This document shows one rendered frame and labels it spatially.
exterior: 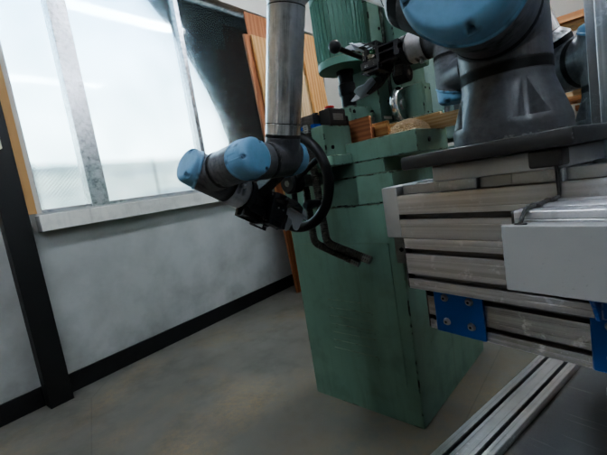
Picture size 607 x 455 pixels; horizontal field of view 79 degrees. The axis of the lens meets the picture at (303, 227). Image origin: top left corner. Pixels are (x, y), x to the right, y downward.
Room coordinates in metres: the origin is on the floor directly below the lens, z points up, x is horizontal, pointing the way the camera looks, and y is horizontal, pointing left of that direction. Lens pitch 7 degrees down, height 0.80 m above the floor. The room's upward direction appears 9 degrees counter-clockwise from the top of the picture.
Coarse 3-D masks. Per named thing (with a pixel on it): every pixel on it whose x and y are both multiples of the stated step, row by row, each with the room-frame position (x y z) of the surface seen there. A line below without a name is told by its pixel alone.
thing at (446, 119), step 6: (438, 114) 1.10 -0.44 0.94; (444, 114) 1.09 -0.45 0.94; (450, 114) 1.08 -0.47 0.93; (456, 114) 1.06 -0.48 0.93; (426, 120) 1.12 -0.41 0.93; (432, 120) 1.11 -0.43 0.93; (438, 120) 1.10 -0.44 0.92; (444, 120) 1.09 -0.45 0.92; (450, 120) 1.08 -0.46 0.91; (390, 126) 1.21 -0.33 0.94; (432, 126) 1.11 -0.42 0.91; (438, 126) 1.10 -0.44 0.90; (444, 126) 1.09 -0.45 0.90
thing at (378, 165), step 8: (376, 160) 1.08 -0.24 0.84; (384, 160) 1.06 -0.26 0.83; (392, 160) 1.10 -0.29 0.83; (400, 160) 1.13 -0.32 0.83; (336, 168) 1.18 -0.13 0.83; (344, 168) 1.16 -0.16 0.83; (352, 168) 1.14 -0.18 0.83; (360, 168) 1.12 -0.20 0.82; (368, 168) 1.10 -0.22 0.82; (376, 168) 1.08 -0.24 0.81; (384, 168) 1.06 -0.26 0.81; (392, 168) 1.09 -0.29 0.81; (400, 168) 1.13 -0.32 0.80; (336, 176) 1.18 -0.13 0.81; (344, 176) 1.16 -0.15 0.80; (352, 176) 1.14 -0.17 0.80
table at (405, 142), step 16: (416, 128) 1.00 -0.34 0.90; (432, 128) 1.07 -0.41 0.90; (352, 144) 1.13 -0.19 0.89; (368, 144) 1.09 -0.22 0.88; (384, 144) 1.06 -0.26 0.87; (400, 144) 1.02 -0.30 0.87; (416, 144) 0.99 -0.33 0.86; (432, 144) 1.06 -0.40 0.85; (336, 160) 1.07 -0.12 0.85; (352, 160) 1.13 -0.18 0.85; (368, 160) 1.10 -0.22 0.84
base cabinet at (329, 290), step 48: (336, 240) 1.21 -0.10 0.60; (384, 240) 1.08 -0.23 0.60; (336, 288) 1.23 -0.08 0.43; (384, 288) 1.10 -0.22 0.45; (336, 336) 1.25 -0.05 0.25; (384, 336) 1.11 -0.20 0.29; (432, 336) 1.14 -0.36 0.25; (336, 384) 1.28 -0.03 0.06; (384, 384) 1.13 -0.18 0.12; (432, 384) 1.11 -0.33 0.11
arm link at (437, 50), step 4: (420, 40) 0.91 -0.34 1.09; (424, 40) 0.90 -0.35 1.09; (420, 44) 0.91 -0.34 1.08; (424, 44) 0.90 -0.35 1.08; (428, 44) 0.90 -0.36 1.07; (432, 44) 0.89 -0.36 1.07; (424, 48) 0.91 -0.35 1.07; (428, 48) 0.90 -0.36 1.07; (432, 48) 0.90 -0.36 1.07; (436, 48) 0.88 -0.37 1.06; (440, 48) 0.88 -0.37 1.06; (444, 48) 0.87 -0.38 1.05; (424, 52) 0.91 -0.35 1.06; (428, 52) 0.91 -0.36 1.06; (432, 52) 0.91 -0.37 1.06; (436, 52) 0.89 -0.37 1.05; (440, 52) 0.88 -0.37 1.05; (428, 56) 0.92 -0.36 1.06; (432, 56) 0.92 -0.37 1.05
